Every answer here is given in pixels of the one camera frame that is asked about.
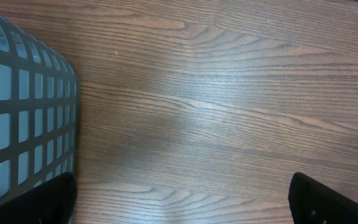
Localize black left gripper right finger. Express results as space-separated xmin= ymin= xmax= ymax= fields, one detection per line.
xmin=288 ymin=172 xmax=358 ymax=224

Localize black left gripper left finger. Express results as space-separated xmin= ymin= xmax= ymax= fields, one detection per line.
xmin=0 ymin=172 xmax=77 ymax=224

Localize grey plastic mesh basket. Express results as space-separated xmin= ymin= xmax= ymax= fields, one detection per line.
xmin=0 ymin=15 xmax=80 ymax=205

